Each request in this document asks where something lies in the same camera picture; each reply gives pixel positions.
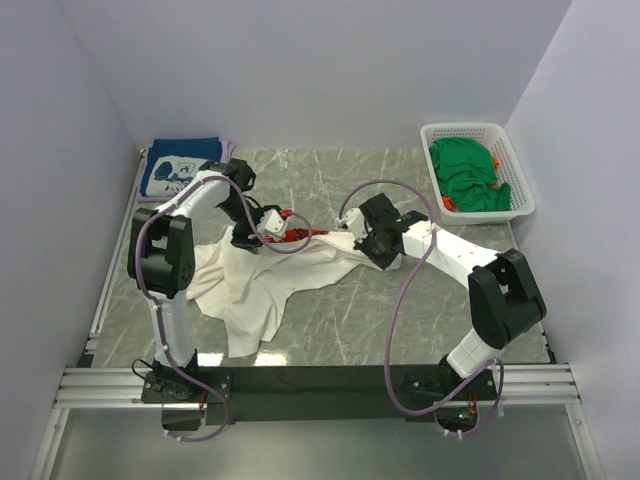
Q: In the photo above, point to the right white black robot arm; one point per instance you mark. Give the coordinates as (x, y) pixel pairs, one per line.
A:
(504, 298)

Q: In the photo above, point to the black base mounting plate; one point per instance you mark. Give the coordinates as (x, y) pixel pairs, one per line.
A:
(275, 393)

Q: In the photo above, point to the white plastic basket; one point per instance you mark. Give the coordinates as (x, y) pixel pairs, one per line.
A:
(495, 139)

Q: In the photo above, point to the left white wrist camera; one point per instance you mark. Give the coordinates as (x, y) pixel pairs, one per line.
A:
(274, 223)

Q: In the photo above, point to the green t-shirt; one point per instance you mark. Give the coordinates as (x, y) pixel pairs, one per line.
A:
(459, 149)

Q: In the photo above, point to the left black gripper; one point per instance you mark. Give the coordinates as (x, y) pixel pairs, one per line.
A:
(248, 240)

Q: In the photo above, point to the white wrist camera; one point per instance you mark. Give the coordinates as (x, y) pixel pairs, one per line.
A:
(354, 222)
(274, 223)

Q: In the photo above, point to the aluminium extrusion rail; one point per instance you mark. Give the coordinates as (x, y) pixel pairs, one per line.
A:
(119, 388)

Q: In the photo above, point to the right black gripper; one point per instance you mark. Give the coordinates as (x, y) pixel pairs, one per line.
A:
(370, 245)

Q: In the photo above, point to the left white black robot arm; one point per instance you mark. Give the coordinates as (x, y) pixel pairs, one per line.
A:
(161, 260)

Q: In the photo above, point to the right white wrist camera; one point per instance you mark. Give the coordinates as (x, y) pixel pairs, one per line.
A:
(354, 222)

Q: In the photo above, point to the folded lilac t-shirt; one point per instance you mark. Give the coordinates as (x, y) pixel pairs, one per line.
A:
(227, 147)

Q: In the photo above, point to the white t-shirt red print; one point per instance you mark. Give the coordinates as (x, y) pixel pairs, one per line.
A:
(313, 307)

